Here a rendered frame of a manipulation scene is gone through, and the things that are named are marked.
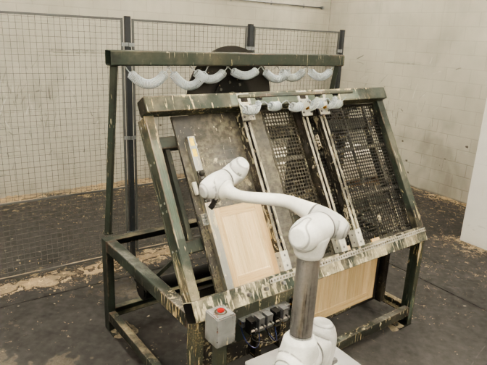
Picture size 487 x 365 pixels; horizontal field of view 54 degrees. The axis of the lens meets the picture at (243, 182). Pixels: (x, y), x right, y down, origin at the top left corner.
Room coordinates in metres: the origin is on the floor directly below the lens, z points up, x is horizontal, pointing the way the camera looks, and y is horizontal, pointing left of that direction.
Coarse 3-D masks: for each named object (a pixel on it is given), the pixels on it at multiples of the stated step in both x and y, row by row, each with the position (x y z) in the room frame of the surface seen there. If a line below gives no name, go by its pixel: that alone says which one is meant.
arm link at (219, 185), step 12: (204, 180) 2.18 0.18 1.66; (216, 180) 2.17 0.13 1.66; (228, 180) 2.18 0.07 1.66; (204, 192) 2.14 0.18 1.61; (216, 192) 2.15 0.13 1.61; (228, 192) 2.14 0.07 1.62; (240, 192) 2.14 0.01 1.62; (252, 192) 2.14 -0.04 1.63; (264, 204) 2.12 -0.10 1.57; (276, 204) 2.11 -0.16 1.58; (288, 204) 2.10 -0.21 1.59; (300, 204) 2.07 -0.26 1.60; (312, 204) 2.04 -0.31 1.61; (300, 216) 2.05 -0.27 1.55
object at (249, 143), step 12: (240, 108) 3.14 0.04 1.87; (240, 120) 3.17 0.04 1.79; (240, 132) 3.16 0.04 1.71; (252, 132) 3.14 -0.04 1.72; (252, 144) 3.12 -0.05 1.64; (252, 156) 3.05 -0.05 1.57; (252, 168) 3.04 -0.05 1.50; (264, 180) 3.01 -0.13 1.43; (264, 192) 2.95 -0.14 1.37; (276, 216) 2.91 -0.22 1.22; (276, 228) 2.89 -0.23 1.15; (276, 240) 2.82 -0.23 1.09; (276, 252) 2.82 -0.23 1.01; (288, 264) 2.78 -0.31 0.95
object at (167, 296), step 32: (192, 224) 3.89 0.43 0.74; (128, 256) 3.11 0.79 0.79; (384, 256) 3.67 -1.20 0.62; (416, 256) 3.69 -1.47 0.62; (160, 288) 2.68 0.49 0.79; (384, 288) 3.68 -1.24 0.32; (416, 288) 3.66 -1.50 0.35; (384, 320) 3.42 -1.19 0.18; (192, 352) 2.34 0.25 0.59; (256, 352) 2.83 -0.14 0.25
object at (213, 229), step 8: (192, 136) 2.91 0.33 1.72; (192, 152) 2.85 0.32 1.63; (192, 160) 2.83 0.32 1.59; (200, 160) 2.85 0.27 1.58; (192, 168) 2.83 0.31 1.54; (200, 168) 2.82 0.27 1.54; (208, 208) 2.71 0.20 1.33; (208, 216) 2.68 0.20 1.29; (216, 224) 2.69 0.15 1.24; (216, 232) 2.66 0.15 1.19; (216, 240) 2.63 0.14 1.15; (216, 248) 2.61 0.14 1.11; (216, 256) 2.61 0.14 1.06; (224, 256) 2.60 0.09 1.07; (224, 264) 2.58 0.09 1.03; (224, 272) 2.55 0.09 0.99; (224, 280) 2.53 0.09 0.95; (232, 280) 2.55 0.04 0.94; (224, 288) 2.53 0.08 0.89; (232, 288) 2.53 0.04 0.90
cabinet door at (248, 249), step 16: (224, 208) 2.79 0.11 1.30; (240, 208) 2.86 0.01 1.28; (256, 208) 2.92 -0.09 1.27; (224, 224) 2.74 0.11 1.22; (240, 224) 2.80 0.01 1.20; (256, 224) 2.87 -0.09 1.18; (224, 240) 2.68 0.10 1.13; (240, 240) 2.74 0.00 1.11; (256, 240) 2.80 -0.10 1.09; (240, 256) 2.69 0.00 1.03; (256, 256) 2.75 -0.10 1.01; (272, 256) 2.81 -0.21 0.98; (240, 272) 2.63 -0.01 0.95; (256, 272) 2.69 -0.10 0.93; (272, 272) 2.75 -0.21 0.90
